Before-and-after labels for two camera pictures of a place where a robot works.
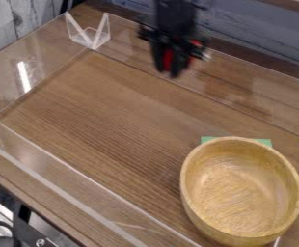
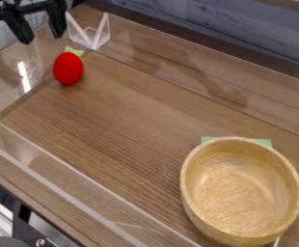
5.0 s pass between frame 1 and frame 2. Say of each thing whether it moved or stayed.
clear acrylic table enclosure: stayed
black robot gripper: moved
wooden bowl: stayed
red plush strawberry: moved
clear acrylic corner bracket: stayed
